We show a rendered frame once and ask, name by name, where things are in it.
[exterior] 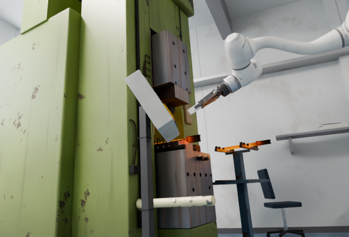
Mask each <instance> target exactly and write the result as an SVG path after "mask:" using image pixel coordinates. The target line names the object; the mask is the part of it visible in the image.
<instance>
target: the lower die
mask: <svg viewBox="0 0 349 237"><path fill-rule="evenodd" d="M180 144H185V145H186V149H188V150H192V151H193V143H188V142H186V139H183V140H176V141H170V146H176V145H180ZM168 146H169V143H168V142H164V147H168ZM158 147H159V148H162V147H163V143H159V144H158ZM154 148H155V149H157V144H154Z"/></svg>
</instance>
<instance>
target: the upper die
mask: <svg viewBox="0 0 349 237"><path fill-rule="evenodd" d="M154 91H155V92H156V94H157V95H158V97H159V99H160V100H161V102H162V103H164V104H169V103H170V104H172V105H174V106H175V107H179V106H183V105H186V104H189V92H188V91H186V90H184V89H183V88H181V87H179V86H177V85H176V84H172V85H169V86H165V87H162V88H158V89H155V90H154Z"/></svg>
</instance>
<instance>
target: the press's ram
mask: <svg viewBox="0 0 349 237"><path fill-rule="evenodd" d="M151 54H152V80H153V90H155V89H158V88H162V87H165V86H169V85H172V84H176V85H177V86H179V87H181V88H183V89H184V90H186V91H188V92H189V94H191V81H190V70H189V57H188V50H187V46H186V45H185V44H184V43H183V42H182V41H181V40H179V39H178V38H177V37H176V36H175V35H173V34H172V33H171V32H170V31H169V30H168V29H166V30H164V31H161V32H159V33H156V34H154V35H151Z"/></svg>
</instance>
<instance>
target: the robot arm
mask: <svg viewBox="0 0 349 237"><path fill-rule="evenodd" d="M348 46H349V11H348V13H347V15H346V20H345V21H344V22H343V23H342V25H341V26H340V27H338V28H336V29H334V30H332V31H330V32H329V33H327V34H325V35H324V36H322V37H320V38H318V39H317V40H314V41H312V42H297V41H292V40H288V39H283V38H277V37H269V36H266V37H258V38H254V39H251V38H248V37H244V36H243V35H241V34H239V33H232V34H230V35H229V36H228V37H227V38H226V40H225V43H224V48H225V53H226V57H227V60H228V62H229V64H230V65H231V68H232V74H230V75H229V76H227V77H226V78H225V79H223V80H222V82H221V83H220V84H218V85H217V89H216V90H215V89H214V90H213V91H212V92H210V93H209V94H208V95H206V96H205V97H204V98H203V99H201V100H200V101H198V103H197V104H196V105H194V106H192V107H191V108H189V109H188V110H187V111H188V112H189V114H190V115H192V114H193V113H195V112H196V111H198V110H199V109H201V108H202V109H203V108H204V107H205V106H207V105H209V104H211V103H212V102H214V101H216V100H217V99H218V98H219V97H220V96H221V95H222V96H223V97H226V96H227V95H229V94H230V93H231V94H232V93H234V92H236V91H237V90H239V89H240V88H242V87H245V86H247V85H249V84H250V83H252V82H253V81H254V80H255V79H256V78H258V77H259V76H260V74H261V73H262V66H261V64H260V62H259V61H257V60H251V59H252V58H253V57H254V56H255V54H256V52H257V51H259V50H260V49H263V48H272V49H277V50H282V51H286V52H291V53H294V54H299V55H313V54H318V53H322V52H326V51H331V50H336V49H341V48H344V47H348Z"/></svg>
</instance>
